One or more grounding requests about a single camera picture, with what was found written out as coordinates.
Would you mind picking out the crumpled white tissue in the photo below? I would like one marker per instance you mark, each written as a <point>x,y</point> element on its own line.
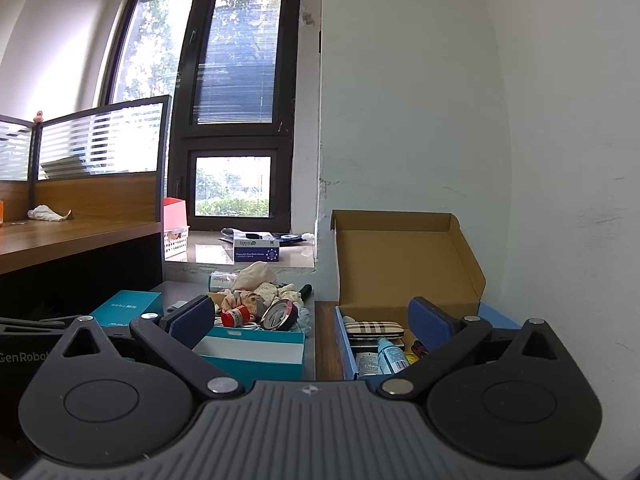
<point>45,214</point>

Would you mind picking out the red white small bottle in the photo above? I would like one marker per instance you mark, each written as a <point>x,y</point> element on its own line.
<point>236,316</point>

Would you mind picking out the white tissue pack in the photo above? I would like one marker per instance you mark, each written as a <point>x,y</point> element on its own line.
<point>225,281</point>

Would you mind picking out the open brown cardboard box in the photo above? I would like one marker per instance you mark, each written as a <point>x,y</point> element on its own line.
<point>400,260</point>

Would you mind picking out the small red dark item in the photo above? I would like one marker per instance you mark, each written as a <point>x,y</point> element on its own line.
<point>419,348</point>

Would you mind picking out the teal cardboard box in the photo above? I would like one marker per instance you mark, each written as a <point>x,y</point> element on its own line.
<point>125,310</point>

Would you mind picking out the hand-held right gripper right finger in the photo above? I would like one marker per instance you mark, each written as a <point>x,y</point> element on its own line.
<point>429,327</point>

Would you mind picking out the small yellow item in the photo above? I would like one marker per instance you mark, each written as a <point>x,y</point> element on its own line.
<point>411,358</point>

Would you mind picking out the stone windowsill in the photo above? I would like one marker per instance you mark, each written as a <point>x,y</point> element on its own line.
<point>210,257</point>

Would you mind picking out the clear plastic packet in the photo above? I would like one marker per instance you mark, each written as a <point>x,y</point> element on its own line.
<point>250,235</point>

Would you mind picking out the red box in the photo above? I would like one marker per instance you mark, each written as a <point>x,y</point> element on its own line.
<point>175,212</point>

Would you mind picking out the wooden desk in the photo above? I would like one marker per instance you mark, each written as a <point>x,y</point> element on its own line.
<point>65,240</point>

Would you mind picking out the dark framed window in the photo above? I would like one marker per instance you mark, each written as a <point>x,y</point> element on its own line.
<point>235,60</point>

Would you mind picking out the white plastic basket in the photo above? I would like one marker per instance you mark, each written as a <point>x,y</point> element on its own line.
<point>176,245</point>

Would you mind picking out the light blue cloth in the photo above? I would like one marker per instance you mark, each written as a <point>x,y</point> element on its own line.
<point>304,319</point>

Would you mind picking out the teal box base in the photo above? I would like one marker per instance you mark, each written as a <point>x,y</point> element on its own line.
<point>260,355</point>

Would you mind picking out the small blue bottle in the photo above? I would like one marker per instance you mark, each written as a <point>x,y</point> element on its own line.
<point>392,355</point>

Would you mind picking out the plaid case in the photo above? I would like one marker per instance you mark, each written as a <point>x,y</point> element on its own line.
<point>375,329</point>

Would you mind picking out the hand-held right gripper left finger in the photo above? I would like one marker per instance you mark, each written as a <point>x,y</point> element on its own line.
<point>192,321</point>

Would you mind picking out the patterned beige cloth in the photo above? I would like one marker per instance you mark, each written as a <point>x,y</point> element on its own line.
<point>272,292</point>

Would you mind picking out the small pink figure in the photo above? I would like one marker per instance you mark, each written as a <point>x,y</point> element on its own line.
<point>38,116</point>

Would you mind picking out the blue glove box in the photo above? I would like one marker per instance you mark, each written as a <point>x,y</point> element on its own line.
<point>256,251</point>

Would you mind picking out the white printed packet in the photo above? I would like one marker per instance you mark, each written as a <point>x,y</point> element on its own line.
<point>367,364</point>

